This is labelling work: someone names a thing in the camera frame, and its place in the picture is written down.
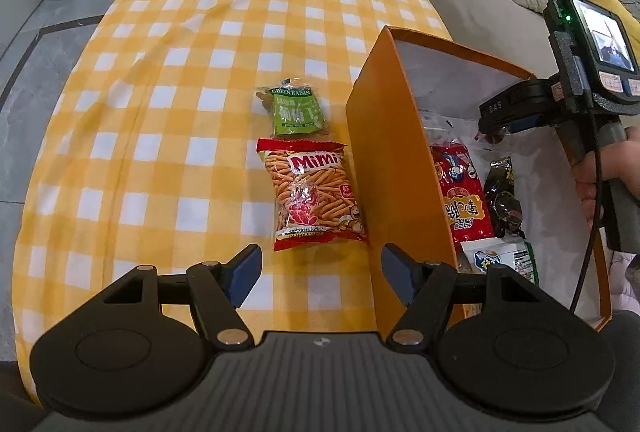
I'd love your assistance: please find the orange cardboard box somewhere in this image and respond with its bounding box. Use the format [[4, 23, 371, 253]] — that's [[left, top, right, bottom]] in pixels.
[[345, 26, 613, 345]]

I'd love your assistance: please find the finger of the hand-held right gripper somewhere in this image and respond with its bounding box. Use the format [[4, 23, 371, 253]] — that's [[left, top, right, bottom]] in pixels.
[[502, 114, 541, 134]]

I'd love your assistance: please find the person's right hand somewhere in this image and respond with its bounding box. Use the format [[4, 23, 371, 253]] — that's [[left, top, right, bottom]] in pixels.
[[571, 126, 640, 233]]

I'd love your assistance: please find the dark snack packet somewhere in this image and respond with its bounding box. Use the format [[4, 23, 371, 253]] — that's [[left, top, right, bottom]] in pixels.
[[482, 156, 526, 240]]

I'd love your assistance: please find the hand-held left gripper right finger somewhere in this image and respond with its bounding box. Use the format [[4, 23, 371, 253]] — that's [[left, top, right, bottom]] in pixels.
[[381, 243, 541, 347]]

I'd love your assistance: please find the red cartoon print packet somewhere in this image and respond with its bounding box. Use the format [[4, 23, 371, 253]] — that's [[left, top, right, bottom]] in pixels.
[[430, 139, 478, 198]]

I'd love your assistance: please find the large white snack packet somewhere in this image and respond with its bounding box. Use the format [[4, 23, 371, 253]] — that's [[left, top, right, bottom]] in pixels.
[[460, 239, 508, 275]]

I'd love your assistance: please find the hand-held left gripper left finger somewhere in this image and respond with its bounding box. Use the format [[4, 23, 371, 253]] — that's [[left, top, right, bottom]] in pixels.
[[102, 243, 263, 347]]

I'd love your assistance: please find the red stick snack packet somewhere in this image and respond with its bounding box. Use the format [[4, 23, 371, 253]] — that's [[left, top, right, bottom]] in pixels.
[[256, 138, 371, 253]]

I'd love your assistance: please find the yellow checked tablecloth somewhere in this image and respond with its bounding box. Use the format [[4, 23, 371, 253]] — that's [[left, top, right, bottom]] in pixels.
[[15, 0, 453, 405]]

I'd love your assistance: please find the black cable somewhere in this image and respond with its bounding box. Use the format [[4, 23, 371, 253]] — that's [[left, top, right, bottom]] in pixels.
[[570, 109, 603, 313]]

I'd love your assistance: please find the pale pink cushion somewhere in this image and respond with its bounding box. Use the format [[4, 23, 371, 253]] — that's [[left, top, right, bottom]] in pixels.
[[607, 252, 640, 313]]

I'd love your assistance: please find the green raisin packet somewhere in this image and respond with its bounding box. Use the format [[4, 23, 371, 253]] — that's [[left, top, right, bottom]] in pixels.
[[255, 78, 331, 140]]

